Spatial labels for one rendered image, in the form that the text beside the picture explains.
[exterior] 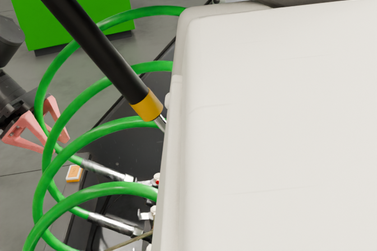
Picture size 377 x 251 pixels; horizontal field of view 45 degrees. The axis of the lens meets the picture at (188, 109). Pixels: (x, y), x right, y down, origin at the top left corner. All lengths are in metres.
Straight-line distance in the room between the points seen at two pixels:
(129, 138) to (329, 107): 1.01
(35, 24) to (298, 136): 4.00
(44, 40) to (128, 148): 3.07
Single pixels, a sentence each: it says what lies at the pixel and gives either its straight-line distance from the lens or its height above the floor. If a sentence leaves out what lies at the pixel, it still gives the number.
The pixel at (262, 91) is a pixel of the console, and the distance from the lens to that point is 0.18.
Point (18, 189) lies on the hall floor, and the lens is 2.75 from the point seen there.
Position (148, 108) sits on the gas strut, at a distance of 0.34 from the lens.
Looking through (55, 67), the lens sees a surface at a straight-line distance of 0.71.
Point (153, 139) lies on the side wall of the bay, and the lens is 1.15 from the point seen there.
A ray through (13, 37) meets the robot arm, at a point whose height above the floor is 1.39.
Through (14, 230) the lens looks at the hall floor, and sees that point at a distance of 2.52.
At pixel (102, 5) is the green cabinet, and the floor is 0.35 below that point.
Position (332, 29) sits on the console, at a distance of 0.23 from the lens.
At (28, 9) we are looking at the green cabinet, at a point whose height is 0.44.
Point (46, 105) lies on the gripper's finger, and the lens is 0.80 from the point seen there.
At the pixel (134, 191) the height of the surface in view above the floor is 1.31.
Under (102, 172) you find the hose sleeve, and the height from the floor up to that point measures 1.14.
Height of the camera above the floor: 1.64
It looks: 33 degrees down
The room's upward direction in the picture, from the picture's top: 8 degrees counter-clockwise
